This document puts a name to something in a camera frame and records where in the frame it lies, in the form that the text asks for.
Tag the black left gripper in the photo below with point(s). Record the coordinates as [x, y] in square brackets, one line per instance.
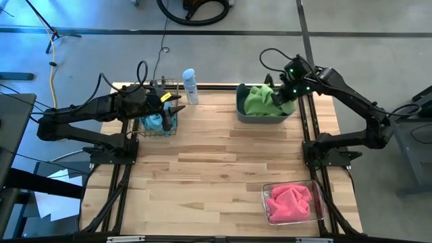
[155, 109]

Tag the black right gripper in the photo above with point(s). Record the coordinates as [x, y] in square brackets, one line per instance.
[297, 89]

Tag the green microfiber towel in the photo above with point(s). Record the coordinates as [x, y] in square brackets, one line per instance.
[287, 108]
[258, 101]

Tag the light blue microfiber towel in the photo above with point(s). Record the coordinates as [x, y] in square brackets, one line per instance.
[153, 121]
[175, 125]

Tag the pink microfiber towel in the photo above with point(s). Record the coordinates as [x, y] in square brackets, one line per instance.
[288, 204]

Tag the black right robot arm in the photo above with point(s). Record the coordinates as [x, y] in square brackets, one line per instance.
[344, 87]

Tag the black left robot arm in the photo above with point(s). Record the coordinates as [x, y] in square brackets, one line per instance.
[84, 108]

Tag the pale blue air freshener bottle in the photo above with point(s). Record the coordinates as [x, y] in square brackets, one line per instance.
[190, 87]

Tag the grey plastic bin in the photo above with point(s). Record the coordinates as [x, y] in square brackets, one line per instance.
[256, 119]

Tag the clear plastic container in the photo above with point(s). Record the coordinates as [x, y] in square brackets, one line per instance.
[317, 195]

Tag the dark grey side table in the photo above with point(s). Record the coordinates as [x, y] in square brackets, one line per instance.
[415, 145]

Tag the white paper sheets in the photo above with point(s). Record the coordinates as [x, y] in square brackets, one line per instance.
[57, 202]

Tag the black tripod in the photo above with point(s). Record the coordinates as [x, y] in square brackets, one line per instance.
[40, 15]

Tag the black desk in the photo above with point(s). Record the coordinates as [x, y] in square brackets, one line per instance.
[13, 128]

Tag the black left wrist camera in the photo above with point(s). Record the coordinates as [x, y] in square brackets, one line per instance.
[165, 97]

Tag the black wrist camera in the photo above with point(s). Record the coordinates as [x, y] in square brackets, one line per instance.
[297, 67]
[165, 97]

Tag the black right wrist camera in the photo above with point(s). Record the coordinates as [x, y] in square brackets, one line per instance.
[297, 67]

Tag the black aluminium rig frame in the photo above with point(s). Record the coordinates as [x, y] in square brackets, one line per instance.
[168, 240]

